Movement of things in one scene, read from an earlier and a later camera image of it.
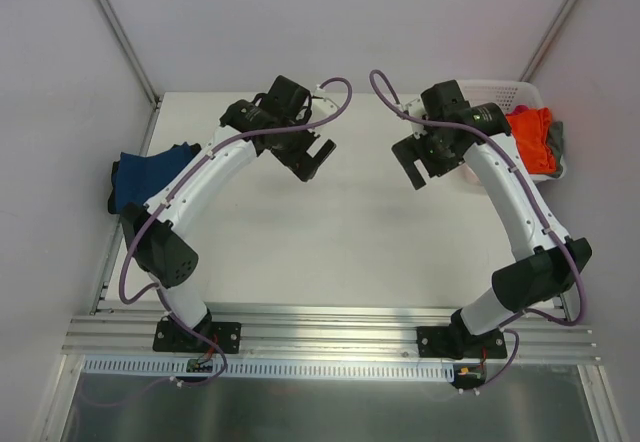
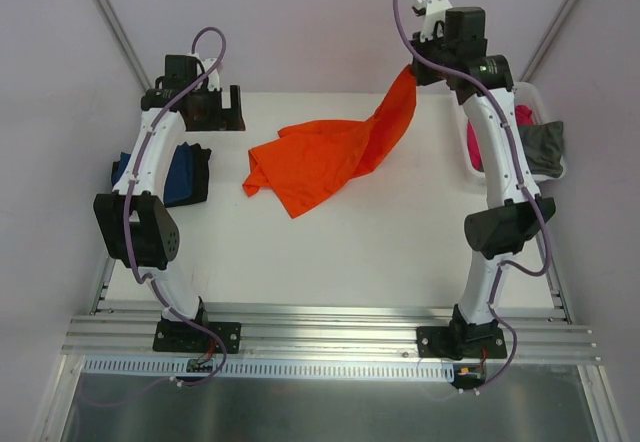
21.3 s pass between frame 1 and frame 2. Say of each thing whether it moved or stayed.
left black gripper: moved
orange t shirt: moved
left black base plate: stayed
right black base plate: stayed
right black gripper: moved
